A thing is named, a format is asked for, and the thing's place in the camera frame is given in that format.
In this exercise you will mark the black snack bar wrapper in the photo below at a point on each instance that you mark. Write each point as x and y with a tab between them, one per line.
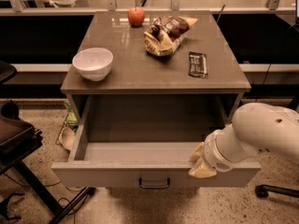
197	64

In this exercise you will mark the black cart left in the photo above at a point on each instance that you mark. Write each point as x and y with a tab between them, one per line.
18	139

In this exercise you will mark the brown chip bag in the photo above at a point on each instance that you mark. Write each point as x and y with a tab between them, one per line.
166	33

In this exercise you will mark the white bowl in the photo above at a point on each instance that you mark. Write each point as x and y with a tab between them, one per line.
94	63

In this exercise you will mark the green snack bag floor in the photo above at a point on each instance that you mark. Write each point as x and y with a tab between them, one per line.
70	120

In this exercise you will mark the grey drawer cabinet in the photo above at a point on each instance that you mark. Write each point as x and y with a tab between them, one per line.
135	71

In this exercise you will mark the red apple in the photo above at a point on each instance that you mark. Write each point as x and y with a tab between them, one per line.
136	16

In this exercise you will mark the white cup on floor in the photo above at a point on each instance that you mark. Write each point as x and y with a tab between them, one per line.
67	138

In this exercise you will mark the black office chair base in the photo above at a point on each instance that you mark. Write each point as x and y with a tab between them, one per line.
262	191

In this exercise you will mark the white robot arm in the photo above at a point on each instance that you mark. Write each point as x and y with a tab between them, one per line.
255	128

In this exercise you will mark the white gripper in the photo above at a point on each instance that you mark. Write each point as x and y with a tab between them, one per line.
212	154

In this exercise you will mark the grey top drawer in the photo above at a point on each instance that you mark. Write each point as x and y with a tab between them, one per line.
145	141

